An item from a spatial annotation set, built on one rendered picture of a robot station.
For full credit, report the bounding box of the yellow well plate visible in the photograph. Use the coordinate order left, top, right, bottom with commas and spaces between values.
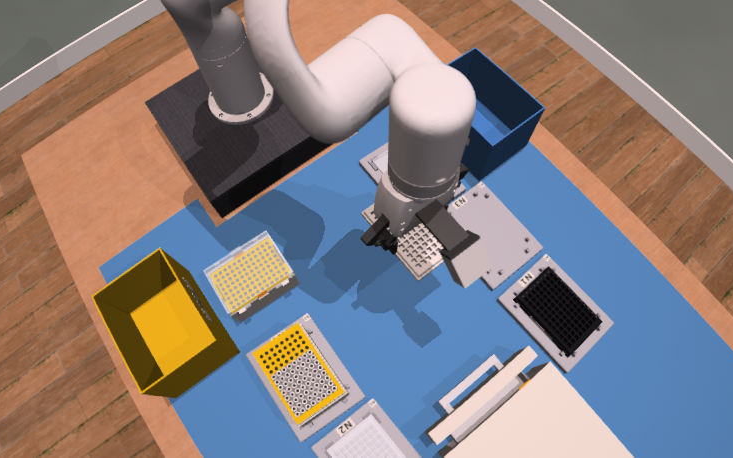
252, 323, 349, 427

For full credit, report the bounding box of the dark blue open-top bin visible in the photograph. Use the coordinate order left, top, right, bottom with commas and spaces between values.
447, 47, 545, 181

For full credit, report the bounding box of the yellow open-top bin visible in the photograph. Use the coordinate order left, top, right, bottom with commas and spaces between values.
91, 248, 240, 398

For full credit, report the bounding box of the blue bench mat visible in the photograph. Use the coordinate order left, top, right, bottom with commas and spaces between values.
99, 106, 733, 458

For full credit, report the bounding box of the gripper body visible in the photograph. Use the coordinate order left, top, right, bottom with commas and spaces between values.
374, 167, 460, 237

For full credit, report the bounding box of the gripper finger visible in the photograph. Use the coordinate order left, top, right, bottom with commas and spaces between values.
360, 214, 398, 255
443, 163, 469, 210

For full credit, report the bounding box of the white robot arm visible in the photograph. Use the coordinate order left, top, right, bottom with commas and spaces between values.
160, 0, 493, 289

